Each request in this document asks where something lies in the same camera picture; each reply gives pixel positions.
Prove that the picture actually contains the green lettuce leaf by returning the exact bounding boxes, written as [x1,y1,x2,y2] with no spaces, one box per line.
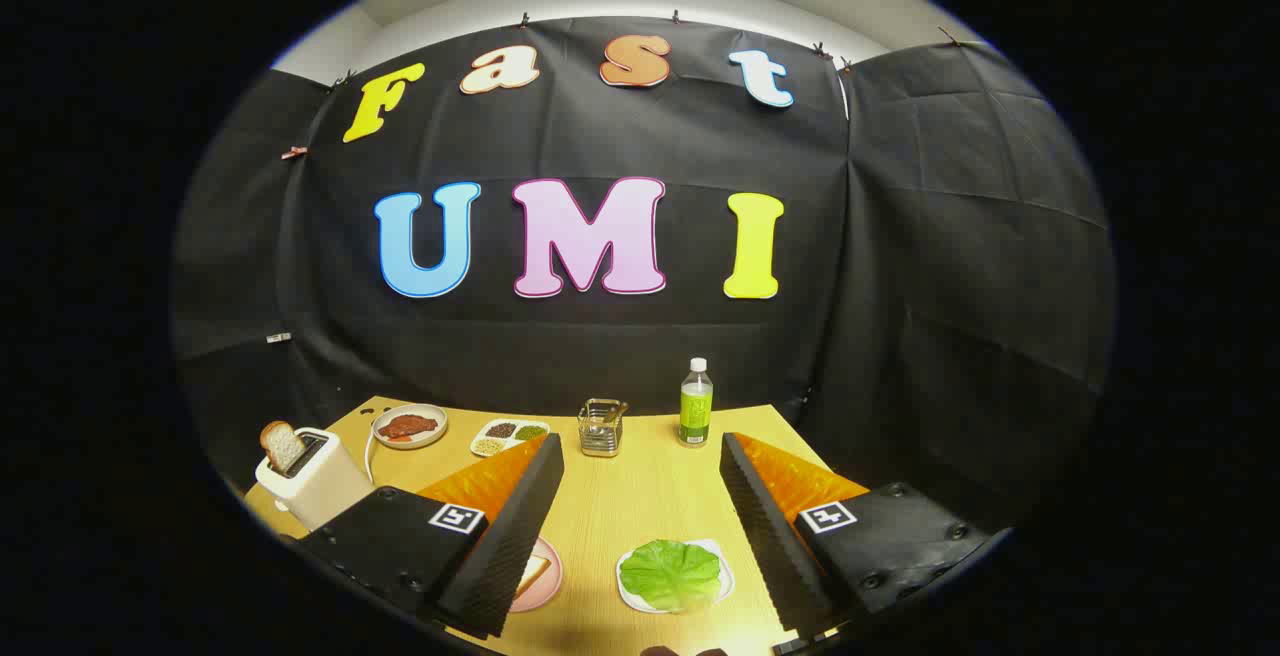
[620,539,723,613]

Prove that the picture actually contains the toasted bread slice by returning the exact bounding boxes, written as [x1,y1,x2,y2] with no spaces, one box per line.
[260,420,307,474]

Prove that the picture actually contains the round beige plate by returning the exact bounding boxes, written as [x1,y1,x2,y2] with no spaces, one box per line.
[371,403,449,450]

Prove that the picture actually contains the white divided dish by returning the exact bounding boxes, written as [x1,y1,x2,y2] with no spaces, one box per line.
[470,419,551,459]

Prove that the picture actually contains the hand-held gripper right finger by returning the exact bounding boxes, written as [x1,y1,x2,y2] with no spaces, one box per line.
[718,431,1011,637]

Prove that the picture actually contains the green label bottle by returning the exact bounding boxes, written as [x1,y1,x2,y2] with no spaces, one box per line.
[678,357,715,448]

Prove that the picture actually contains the red meat slice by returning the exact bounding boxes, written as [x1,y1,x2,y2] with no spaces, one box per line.
[378,414,441,441]

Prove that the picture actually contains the black backdrop cloth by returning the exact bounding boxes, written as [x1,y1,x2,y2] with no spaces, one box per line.
[170,16,1116,537]

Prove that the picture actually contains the metal wire holder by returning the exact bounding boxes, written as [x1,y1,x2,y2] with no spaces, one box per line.
[578,398,627,458]

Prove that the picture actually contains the white leaf-shaped plate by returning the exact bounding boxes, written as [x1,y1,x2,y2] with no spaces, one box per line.
[616,538,736,615]

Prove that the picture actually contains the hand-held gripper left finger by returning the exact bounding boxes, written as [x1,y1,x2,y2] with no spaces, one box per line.
[298,433,566,640]

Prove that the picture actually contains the pink plate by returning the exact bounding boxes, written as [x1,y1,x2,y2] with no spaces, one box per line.
[508,536,564,614]

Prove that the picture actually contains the white toaster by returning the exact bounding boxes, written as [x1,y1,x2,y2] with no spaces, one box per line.
[255,426,376,534]

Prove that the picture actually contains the white bread slice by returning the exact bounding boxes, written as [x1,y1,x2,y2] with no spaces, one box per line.
[512,554,551,599]

